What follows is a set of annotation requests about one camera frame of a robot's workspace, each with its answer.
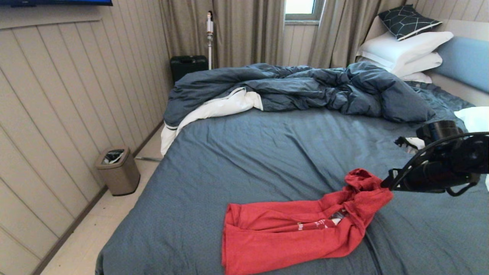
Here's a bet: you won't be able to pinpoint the red printed t-shirt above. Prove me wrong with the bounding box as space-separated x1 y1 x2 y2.
222 168 394 275

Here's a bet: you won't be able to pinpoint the bed with blue sheet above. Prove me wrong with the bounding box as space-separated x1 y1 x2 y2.
95 81 489 275

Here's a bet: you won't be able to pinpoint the blue headboard cushion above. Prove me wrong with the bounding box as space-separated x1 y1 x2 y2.
432 36 489 94

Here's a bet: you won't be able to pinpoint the dark blue crumpled duvet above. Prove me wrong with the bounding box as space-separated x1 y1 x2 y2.
164 62 436 128

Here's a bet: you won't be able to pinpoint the large white pillow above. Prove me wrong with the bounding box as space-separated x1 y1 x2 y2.
357 31 454 70

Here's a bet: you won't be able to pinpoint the dark geometric patterned cushion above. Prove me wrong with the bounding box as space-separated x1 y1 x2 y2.
378 5 443 41

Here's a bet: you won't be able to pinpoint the white blanket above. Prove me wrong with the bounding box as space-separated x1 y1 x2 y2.
160 87 264 156

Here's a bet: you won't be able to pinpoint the black suitcase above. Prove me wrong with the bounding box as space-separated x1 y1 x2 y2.
170 55 209 84

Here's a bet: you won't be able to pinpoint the white stick vacuum cleaner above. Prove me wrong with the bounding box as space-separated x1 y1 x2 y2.
206 11 214 70

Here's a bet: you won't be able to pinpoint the taupe trash bin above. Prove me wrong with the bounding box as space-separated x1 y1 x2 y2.
95 147 141 196

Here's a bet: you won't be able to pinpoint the black plastic bin liner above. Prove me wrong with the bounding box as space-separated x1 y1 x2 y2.
103 150 125 165

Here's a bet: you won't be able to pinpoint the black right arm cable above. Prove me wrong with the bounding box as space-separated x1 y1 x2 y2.
390 132 489 197

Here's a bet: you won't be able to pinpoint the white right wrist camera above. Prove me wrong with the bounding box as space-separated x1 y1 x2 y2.
395 136 426 154

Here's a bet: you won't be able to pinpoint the window with grey frame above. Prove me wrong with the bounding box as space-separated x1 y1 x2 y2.
284 0 324 25

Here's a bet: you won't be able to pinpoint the wall-mounted television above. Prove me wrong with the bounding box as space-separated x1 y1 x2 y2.
0 0 113 6

